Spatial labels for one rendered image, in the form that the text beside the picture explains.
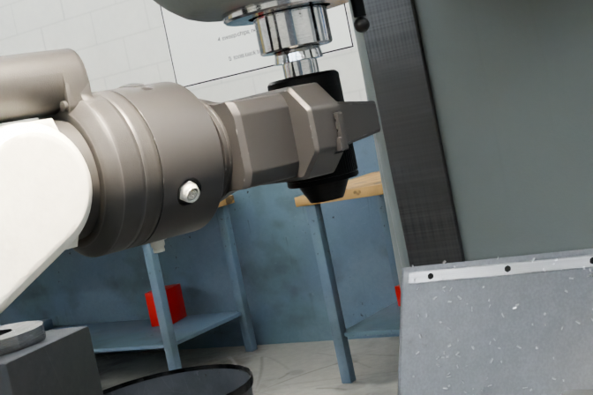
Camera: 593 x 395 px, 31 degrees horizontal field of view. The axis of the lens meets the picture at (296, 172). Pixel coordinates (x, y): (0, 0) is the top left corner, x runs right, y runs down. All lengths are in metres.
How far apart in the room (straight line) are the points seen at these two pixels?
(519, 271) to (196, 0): 0.51
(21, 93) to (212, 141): 0.10
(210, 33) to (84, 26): 0.95
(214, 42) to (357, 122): 5.30
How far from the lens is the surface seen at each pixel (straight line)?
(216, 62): 5.96
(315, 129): 0.60
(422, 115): 1.05
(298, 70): 0.67
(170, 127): 0.56
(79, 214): 0.51
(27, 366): 0.91
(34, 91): 0.55
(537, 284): 1.02
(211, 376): 2.90
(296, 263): 5.84
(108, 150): 0.54
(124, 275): 6.64
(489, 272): 1.05
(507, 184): 1.03
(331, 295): 4.82
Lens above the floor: 1.24
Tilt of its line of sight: 3 degrees down
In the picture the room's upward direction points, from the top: 12 degrees counter-clockwise
